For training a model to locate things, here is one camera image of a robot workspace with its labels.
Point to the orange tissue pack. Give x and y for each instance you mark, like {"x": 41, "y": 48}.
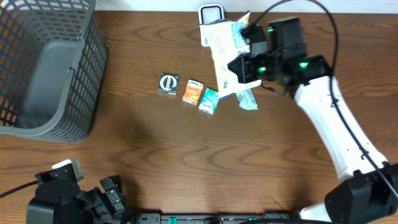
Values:
{"x": 193, "y": 92}

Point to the white barcode scanner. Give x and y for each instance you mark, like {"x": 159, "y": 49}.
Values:
{"x": 209, "y": 13}

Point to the teal wipes pack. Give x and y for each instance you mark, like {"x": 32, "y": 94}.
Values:
{"x": 247, "y": 100}

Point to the dark grey plastic mesh basket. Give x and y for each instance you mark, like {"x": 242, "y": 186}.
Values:
{"x": 52, "y": 66}

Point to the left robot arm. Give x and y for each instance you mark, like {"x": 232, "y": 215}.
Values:
{"x": 36, "y": 215}

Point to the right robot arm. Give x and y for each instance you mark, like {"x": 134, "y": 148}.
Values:
{"x": 368, "y": 183}

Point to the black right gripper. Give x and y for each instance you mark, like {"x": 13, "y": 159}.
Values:
{"x": 239, "y": 67}

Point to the cream wet wipes pack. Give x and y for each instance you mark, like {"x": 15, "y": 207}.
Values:
{"x": 226, "y": 43}

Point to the green tissue pack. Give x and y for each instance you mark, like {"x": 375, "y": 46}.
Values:
{"x": 209, "y": 101}

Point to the dark green round-logo box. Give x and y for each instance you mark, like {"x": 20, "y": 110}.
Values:
{"x": 168, "y": 84}

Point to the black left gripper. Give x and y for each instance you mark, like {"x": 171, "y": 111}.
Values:
{"x": 111, "y": 195}

